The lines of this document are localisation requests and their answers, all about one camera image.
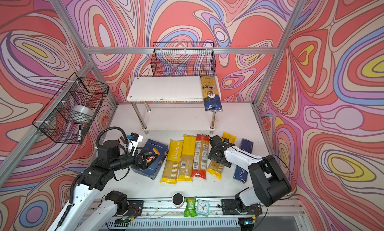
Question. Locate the teal alarm clock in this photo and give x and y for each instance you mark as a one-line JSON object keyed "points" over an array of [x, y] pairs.
{"points": [[203, 208]]}

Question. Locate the round black white speaker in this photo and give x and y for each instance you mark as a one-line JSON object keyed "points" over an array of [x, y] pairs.
{"points": [[178, 200]]}

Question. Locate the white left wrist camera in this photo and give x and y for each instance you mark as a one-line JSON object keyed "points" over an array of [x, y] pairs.
{"points": [[132, 145]]}

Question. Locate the blue Barilla spaghetti box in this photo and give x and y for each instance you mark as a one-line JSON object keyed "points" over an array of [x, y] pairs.
{"points": [[241, 174]]}

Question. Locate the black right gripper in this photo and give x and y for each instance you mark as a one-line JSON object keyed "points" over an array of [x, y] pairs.
{"points": [[212, 156]]}

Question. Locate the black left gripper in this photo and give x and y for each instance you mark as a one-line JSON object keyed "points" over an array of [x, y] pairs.
{"points": [[141, 166]]}

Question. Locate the blue Barilla rigatoni box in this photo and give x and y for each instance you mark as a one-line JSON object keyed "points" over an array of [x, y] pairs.
{"points": [[161, 150]]}

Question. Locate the black wire basket left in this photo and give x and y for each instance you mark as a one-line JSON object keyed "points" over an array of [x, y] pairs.
{"points": [[79, 101]]}

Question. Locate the yellow spaghetti bag with barcode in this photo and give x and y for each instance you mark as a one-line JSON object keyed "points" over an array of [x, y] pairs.
{"points": [[187, 159]]}

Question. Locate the white two-tier shelf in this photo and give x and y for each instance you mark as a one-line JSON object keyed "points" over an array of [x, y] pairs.
{"points": [[170, 103]]}

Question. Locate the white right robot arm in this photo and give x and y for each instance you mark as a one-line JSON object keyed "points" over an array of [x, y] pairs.
{"points": [[269, 183]]}

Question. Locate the green snack bag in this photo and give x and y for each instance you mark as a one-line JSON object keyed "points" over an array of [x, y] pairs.
{"points": [[190, 210]]}

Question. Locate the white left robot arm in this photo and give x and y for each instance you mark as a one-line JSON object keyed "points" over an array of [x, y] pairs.
{"points": [[116, 151]]}

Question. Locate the white tape roll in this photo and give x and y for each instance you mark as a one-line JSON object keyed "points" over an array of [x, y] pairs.
{"points": [[80, 114]]}

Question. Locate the black wire basket back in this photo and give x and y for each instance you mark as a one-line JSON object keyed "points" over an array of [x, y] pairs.
{"points": [[183, 59]]}

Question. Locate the blue Ankara spaghetti bag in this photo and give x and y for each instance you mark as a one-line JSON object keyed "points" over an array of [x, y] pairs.
{"points": [[210, 91]]}

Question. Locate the yellow Pastatime spaghetti bag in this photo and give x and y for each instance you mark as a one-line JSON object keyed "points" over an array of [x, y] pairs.
{"points": [[215, 168], [171, 169]]}

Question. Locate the red spaghetti bag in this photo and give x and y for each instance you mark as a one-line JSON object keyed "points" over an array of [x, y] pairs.
{"points": [[201, 157]]}

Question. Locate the black marker pen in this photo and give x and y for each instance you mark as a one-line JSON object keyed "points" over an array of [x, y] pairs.
{"points": [[80, 134]]}

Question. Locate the black wire basket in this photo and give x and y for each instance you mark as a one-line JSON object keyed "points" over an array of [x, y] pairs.
{"points": [[79, 101], [183, 59]]}

